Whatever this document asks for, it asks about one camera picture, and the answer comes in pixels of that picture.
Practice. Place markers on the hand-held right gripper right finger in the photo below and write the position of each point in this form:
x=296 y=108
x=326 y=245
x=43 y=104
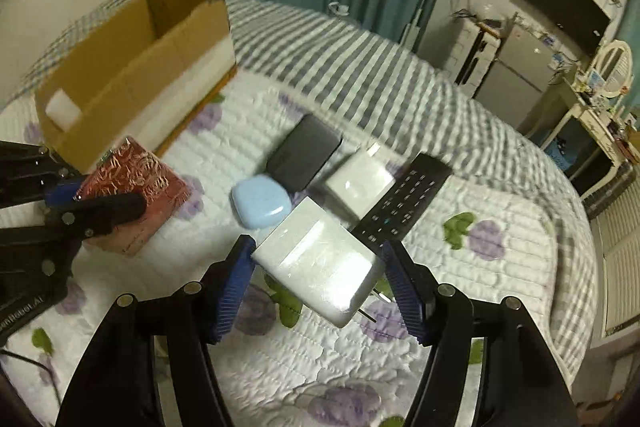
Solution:
x=404 y=298

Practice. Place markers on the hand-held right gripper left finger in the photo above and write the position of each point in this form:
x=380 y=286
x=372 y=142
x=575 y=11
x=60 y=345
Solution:
x=234 y=293

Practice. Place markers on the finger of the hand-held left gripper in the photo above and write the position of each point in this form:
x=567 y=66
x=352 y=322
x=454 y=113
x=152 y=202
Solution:
x=107 y=209
x=62 y=194

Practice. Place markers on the red patterned box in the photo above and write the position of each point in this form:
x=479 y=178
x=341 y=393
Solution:
x=145 y=184

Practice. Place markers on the large white power adapter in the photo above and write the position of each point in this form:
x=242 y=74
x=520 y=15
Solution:
x=315 y=259

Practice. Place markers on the brown cardboard box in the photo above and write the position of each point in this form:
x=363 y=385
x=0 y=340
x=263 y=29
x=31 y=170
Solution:
x=135 y=72

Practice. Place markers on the light blue oval case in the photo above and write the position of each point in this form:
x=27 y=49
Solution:
x=262 y=202

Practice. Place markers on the black remote control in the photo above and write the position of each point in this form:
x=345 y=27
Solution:
x=407 y=199

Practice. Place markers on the white floral quilt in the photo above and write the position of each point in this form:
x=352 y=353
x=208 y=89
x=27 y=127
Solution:
x=310 y=367

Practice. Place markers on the small white power adapter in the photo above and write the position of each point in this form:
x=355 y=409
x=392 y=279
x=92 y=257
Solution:
x=357 y=182

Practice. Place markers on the black power bank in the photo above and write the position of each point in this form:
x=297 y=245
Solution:
x=305 y=152

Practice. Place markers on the grey striped blanket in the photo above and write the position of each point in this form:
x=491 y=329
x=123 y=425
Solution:
x=380 y=77

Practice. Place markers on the white slatted panel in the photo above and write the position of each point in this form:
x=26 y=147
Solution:
x=622 y=257

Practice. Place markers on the grey refrigerator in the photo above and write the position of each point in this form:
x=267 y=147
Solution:
x=515 y=72

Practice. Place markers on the white cabinet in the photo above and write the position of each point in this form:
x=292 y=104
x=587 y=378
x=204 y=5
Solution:
x=462 y=52

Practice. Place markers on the cream dressing table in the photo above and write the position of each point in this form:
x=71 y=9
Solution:
x=595 y=127

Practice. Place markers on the small white object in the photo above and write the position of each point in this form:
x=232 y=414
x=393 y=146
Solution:
x=340 y=8

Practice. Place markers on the oval vanity mirror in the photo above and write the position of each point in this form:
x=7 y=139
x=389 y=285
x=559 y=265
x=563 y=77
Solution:
x=614 y=67

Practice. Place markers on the black wall television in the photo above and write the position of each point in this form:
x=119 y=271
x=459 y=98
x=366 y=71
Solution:
x=565 y=2

